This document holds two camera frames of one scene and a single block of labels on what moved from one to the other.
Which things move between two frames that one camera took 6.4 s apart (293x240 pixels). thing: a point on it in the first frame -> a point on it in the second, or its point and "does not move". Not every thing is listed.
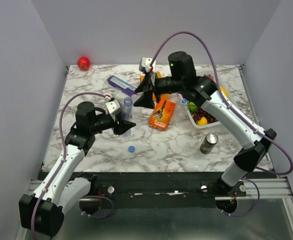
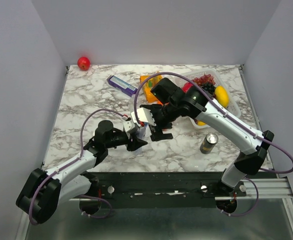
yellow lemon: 203,122 does not move
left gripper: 123,126 -> 134,144
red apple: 83,63 does not move
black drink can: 209,142 does not move
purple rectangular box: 121,85 does not move
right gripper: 146,100 -> 156,134
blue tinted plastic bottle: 128,113 -> 143,134
